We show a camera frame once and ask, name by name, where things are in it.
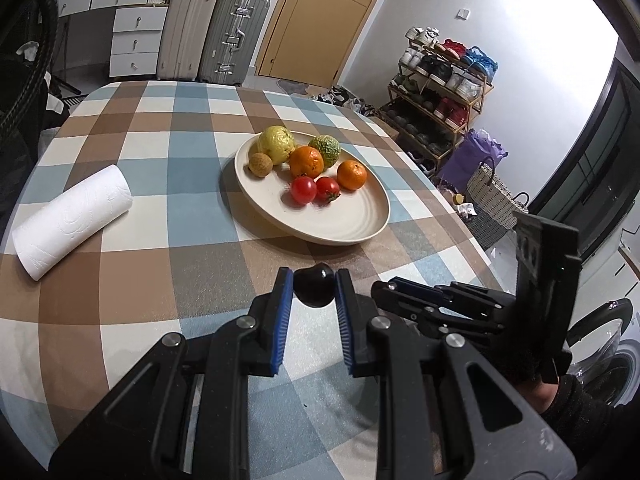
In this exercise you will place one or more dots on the yellow bumpy fruit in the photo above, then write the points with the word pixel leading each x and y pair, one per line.
pixel 276 142

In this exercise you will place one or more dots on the washing machine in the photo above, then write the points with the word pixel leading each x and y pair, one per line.
pixel 610 350

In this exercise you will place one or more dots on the rows of shoes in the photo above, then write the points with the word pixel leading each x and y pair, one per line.
pixel 450 80

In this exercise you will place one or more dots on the white light switch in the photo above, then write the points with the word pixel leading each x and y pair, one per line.
pixel 464 13

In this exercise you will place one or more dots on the silver suitcase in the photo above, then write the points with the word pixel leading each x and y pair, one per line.
pixel 232 35

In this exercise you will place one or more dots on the dark purple plum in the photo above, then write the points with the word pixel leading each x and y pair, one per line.
pixel 312 285

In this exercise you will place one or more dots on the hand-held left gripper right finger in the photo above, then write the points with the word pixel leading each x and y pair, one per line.
pixel 345 320

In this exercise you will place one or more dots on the woven basket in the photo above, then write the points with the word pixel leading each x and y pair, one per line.
pixel 495 205

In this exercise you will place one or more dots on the large orange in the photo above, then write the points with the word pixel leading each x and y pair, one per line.
pixel 306 161

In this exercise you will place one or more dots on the checkered tablecloth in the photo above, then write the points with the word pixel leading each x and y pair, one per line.
pixel 150 125

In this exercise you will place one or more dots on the person's right forearm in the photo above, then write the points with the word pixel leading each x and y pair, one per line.
pixel 585 425

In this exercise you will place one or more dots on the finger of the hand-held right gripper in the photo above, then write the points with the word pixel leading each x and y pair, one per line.
pixel 460 292
pixel 400 302

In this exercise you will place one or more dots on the cream round plate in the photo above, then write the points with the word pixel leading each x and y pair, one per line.
pixel 325 220

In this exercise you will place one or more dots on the grey door mat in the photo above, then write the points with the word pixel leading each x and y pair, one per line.
pixel 295 87

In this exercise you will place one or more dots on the green bumpy fruit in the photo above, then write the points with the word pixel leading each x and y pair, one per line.
pixel 327 149

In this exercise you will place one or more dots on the purple bag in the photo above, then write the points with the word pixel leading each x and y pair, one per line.
pixel 475 157

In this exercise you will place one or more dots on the wooden shoe rack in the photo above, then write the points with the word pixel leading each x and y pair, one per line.
pixel 400 110

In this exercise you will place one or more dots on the white drawer cabinet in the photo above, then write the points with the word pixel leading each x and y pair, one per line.
pixel 125 25

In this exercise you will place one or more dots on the black woven chair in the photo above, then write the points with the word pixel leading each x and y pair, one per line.
pixel 25 60

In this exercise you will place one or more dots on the white paper towel roll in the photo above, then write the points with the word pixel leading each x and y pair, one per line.
pixel 70 220

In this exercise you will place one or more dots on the wooden door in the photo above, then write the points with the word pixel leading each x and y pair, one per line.
pixel 320 20

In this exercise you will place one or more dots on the dark glass door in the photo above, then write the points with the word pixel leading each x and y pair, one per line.
pixel 585 160

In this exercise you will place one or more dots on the small brown round fruit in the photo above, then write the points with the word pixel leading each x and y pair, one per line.
pixel 260 165

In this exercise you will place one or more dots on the beige suitcase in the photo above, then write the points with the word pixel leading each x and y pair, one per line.
pixel 187 27

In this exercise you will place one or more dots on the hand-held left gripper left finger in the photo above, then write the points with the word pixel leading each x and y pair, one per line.
pixel 284 320

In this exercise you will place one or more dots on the red tomato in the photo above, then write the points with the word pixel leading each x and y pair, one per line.
pixel 303 190
pixel 327 189

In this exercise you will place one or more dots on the small orange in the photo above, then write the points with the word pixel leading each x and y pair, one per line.
pixel 351 175

